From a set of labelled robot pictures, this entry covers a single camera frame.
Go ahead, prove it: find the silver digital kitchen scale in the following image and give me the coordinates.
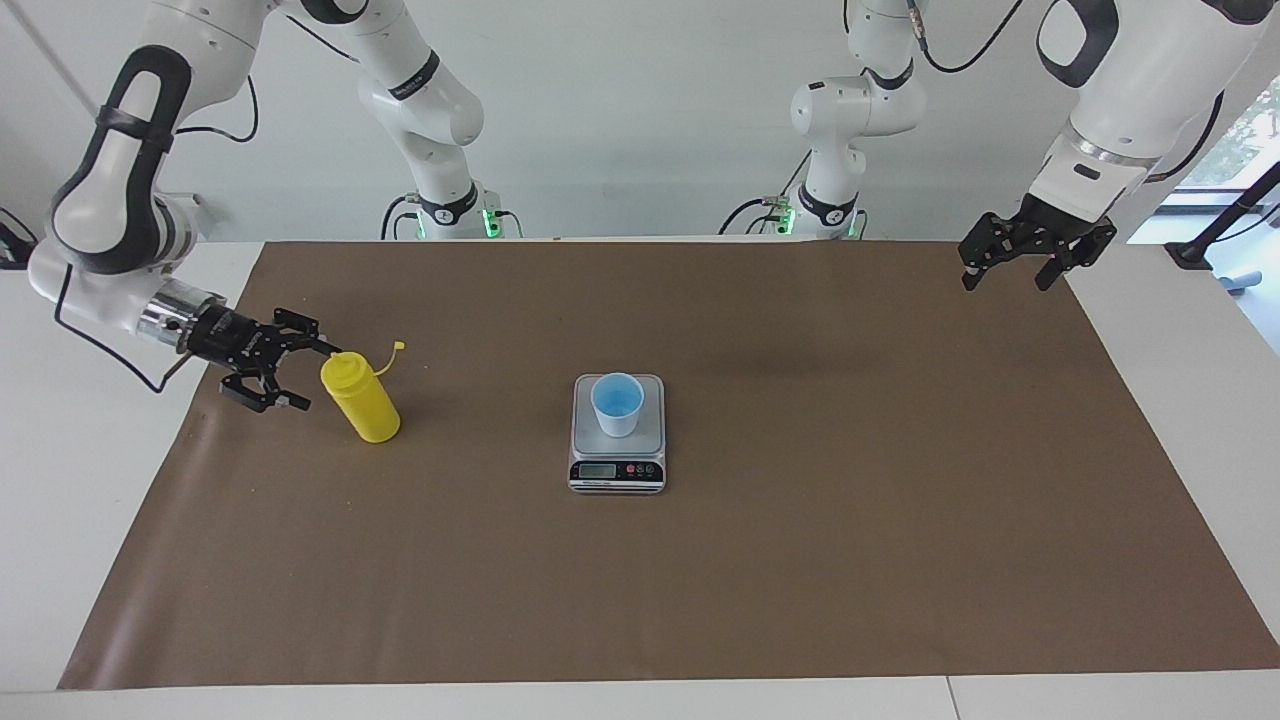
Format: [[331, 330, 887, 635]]
[[568, 374, 668, 496]]

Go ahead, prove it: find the black base cable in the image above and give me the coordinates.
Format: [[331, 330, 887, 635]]
[[379, 194, 423, 242], [719, 150, 813, 237]]

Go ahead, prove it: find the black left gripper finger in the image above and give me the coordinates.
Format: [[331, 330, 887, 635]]
[[1034, 221, 1119, 294], [957, 211, 1020, 294]]

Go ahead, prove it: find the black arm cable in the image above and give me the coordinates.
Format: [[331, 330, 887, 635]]
[[54, 74, 262, 397], [905, 0, 1226, 183]]

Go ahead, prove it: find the black clamp stand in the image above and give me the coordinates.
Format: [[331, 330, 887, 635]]
[[1165, 160, 1280, 271]]

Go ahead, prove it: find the yellow squeeze bottle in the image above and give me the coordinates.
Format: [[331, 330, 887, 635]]
[[320, 339, 409, 445]]

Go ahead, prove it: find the brown paper mat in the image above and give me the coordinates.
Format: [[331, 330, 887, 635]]
[[58, 240, 1280, 691]]

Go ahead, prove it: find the black left base cable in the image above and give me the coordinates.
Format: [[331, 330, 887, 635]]
[[719, 150, 813, 237]]

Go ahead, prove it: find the light blue cup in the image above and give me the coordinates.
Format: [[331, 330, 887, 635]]
[[589, 371, 647, 439]]

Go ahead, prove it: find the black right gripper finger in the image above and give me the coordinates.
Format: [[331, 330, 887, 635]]
[[271, 309, 342, 359], [219, 367, 310, 415]]

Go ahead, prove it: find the black right base cable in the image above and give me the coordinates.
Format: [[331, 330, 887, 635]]
[[379, 194, 423, 242]]

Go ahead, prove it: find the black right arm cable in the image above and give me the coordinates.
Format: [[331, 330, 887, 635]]
[[54, 74, 262, 397]]

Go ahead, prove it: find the black table mount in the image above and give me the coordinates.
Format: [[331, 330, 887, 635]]
[[0, 205, 41, 271]]

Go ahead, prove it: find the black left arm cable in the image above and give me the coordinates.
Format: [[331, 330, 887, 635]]
[[905, 0, 1226, 183]]

